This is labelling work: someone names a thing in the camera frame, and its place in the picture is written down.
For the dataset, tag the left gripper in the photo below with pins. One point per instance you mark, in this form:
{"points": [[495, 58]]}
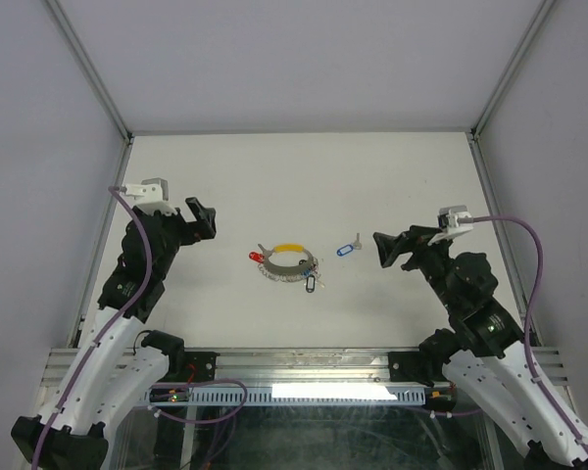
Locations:
{"points": [[202, 228]]}

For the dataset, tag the silver key with red tag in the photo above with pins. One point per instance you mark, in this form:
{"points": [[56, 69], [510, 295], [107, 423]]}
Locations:
{"points": [[267, 252]]}

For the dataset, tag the large steel keyring yellow handle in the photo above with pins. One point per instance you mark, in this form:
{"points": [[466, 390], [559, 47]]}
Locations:
{"points": [[287, 263]]}

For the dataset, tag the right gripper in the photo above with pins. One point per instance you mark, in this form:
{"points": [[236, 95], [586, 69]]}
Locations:
{"points": [[416, 239]]}

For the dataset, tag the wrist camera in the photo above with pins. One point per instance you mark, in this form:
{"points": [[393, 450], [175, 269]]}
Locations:
{"points": [[453, 222], [151, 196]]}

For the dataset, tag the red key tag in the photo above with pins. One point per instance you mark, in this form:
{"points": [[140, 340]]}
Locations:
{"points": [[257, 257]]}

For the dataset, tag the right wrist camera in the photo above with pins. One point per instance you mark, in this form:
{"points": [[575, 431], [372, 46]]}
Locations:
{"points": [[453, 222]]}

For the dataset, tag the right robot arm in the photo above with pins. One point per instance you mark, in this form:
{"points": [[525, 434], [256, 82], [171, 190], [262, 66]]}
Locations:
{"points": [[483, 351]]}

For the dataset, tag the silver key with blue tag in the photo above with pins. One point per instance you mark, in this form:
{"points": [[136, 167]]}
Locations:
{"points": [[357, 244]]}

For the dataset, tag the slotted cable duct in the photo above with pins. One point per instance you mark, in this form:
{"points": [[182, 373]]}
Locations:
{"points": [[294, 394]]}

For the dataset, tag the aluminium front rail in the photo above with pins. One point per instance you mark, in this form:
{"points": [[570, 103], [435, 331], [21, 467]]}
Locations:
{"points": [[256, 367]]}

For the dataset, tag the blue key tag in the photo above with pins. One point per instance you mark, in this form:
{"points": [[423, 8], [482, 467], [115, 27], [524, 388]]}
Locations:
{"points": [[345, 250]]}

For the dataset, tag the black key tag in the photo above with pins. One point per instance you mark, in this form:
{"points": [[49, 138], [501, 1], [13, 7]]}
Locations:
{"points": [[310, 285]]}

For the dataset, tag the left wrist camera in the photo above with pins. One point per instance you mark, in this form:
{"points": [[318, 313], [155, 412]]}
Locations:
{"points": [[151, 196]]}

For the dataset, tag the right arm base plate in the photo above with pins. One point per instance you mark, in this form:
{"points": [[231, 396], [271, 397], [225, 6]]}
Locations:
{"points": [[414, 366]]}

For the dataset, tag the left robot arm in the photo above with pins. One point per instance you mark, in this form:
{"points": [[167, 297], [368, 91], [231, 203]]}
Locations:
{"points": [[75, 428]]}

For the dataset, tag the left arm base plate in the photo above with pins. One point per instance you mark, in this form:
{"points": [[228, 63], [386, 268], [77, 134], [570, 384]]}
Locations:
{"points": [[194, 367]]}

